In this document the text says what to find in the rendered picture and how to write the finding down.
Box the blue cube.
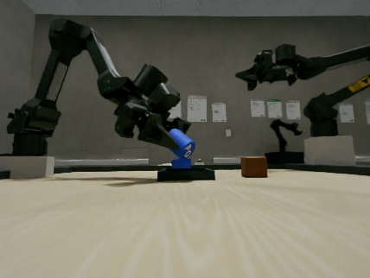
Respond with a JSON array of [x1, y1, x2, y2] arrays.
[[172, 159, 191, 168]]

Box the blue cylinder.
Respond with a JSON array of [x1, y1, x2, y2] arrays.
[[169, 129, 195, 160]]

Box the brown cube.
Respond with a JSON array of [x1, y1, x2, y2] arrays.
[[240, 156, 268, 178]]

